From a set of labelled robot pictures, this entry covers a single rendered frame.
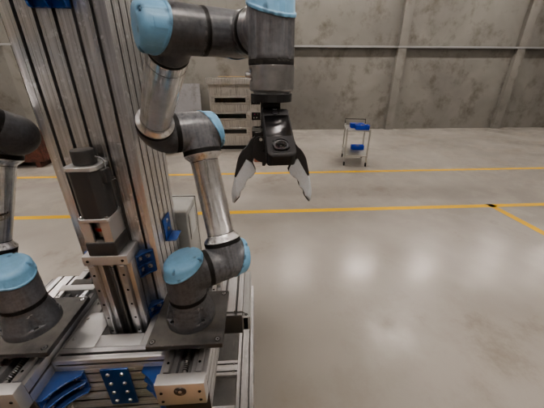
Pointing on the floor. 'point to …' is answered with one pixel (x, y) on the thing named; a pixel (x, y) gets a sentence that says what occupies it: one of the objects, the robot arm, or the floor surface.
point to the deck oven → (234, 109)
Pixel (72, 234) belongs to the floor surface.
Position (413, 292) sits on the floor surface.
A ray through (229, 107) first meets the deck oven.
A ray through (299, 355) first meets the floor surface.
